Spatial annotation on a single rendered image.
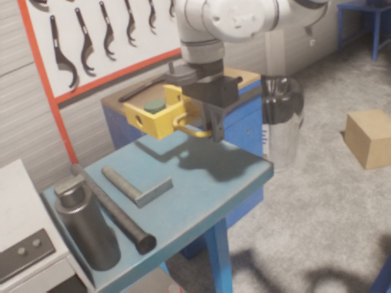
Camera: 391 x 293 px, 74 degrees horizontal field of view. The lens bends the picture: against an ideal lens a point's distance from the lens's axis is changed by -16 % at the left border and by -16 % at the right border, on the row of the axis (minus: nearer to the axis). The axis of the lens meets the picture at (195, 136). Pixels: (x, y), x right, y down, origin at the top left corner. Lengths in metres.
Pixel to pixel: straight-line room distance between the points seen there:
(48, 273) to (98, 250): 0.11
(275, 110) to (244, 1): 1.67
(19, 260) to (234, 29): 0.49
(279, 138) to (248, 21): 1.86
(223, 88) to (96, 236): 0.36
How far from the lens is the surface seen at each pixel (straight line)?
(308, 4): 0.50
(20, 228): 0.61
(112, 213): 0.68
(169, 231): 0.65
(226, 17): 0.43
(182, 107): 0.77
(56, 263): 0.53
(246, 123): 1.72
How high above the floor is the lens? 1.54
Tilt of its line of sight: 31 degrees down
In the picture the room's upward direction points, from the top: 9 degrees counter-clockwise
